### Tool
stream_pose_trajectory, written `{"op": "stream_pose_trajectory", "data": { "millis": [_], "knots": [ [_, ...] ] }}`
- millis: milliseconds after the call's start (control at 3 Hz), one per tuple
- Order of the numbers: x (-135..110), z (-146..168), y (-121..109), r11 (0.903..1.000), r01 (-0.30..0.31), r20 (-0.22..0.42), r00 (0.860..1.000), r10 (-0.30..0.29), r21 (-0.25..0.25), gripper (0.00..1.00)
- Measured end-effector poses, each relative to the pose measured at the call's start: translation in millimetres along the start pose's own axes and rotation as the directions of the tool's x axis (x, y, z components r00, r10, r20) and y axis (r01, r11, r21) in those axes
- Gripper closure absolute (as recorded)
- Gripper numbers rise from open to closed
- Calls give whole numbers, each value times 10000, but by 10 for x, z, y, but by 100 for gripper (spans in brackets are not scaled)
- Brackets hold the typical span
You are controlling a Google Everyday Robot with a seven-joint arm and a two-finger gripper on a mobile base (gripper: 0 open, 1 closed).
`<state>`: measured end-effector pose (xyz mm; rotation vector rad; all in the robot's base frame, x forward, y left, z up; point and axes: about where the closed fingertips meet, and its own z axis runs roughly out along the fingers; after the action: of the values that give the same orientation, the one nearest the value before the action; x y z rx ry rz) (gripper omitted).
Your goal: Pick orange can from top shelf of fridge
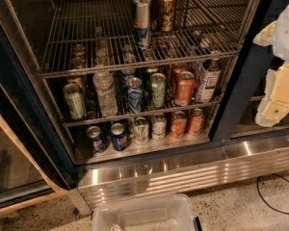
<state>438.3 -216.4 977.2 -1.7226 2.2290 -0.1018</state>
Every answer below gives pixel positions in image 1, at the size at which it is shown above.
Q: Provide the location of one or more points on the white can bottom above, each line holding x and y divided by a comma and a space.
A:
159, 124

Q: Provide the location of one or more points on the silver green can bottom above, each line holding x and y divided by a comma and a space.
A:
140, 130

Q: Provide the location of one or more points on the right compartment wire shelf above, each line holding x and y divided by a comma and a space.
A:
258, 95

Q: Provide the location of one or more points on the blue white striped can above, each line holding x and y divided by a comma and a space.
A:
134, 91

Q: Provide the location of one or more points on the glass fridge door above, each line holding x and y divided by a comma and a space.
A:
24, 177

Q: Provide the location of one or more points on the blue pepsi can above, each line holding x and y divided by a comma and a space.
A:
118, 137
96, 140

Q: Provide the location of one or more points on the blue pepsi can left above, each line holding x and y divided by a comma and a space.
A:
96, 140

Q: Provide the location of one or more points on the green can left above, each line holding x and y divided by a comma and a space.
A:
75, 100

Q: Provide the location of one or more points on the top wire shelf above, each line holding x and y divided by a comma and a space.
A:
91, 35

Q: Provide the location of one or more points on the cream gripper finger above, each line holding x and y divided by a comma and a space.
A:
265, 36
275, 105

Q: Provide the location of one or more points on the clear water bottle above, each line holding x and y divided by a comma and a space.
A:
106, 94

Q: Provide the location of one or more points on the blue pepsi can right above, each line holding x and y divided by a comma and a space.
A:
118, 137

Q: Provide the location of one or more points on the orange can bottom right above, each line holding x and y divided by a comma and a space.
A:
196, 121

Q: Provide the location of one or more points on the green patterned can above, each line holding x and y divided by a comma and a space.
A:
158, 89

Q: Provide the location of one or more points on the orange can bottom left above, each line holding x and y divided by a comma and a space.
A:
178, 124

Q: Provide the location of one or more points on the orange soda can middle shelf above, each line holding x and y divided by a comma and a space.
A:
185, 88

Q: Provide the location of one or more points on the gold can back left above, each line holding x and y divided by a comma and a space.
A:
79, 80

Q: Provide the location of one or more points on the clear plastic bin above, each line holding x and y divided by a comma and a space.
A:
172, 212

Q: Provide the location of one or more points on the silver blue energy drink can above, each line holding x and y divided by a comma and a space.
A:
141, 22

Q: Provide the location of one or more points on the steel fridge base grille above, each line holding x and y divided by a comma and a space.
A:
185, 172

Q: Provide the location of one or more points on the orange brown tall can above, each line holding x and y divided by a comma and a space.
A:
166, 15

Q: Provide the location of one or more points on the white label bottle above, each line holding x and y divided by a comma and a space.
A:
207, 80

